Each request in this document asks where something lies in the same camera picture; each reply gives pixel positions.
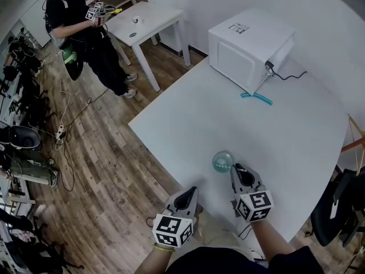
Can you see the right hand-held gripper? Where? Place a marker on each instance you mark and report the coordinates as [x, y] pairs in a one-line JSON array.
[[255, 205]]

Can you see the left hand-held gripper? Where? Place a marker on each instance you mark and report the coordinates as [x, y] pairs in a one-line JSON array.
[[171, 230]]

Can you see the thin white striped stick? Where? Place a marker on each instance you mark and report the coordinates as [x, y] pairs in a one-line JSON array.
[[241, 169]]

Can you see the clear glass cup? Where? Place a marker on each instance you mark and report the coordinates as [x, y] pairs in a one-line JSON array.
[[221, 158]]

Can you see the teal plastic tube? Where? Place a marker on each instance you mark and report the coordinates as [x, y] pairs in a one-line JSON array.
[[261, 98]]

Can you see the person's right forearm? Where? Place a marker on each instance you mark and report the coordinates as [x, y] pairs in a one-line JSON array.
[[271, 238]]

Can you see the person's left forearm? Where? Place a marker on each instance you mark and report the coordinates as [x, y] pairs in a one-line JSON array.
[[154, 260]]

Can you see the person's legs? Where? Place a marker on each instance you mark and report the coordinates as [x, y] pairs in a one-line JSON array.
[[219, 235]]

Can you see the person's torso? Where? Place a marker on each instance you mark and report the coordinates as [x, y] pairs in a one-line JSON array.
[[228, 262]]

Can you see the black mesh office chair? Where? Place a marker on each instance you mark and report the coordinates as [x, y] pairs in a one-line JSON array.
[[322, 224]]

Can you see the white phone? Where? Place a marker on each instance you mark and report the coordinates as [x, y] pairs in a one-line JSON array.
[[335, 210]]

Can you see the pale wooden stand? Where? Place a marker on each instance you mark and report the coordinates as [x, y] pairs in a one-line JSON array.
[[361, 156]]

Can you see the white microwave oven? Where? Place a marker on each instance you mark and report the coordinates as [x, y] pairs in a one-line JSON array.
[[242, 47]]

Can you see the white power strip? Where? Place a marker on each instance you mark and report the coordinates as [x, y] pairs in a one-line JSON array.
[[59, 132]]

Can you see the small white table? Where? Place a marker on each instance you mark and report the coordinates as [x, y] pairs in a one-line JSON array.
[[154, 19]]

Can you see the small white mug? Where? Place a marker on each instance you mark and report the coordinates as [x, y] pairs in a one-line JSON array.
[[137, 19]]

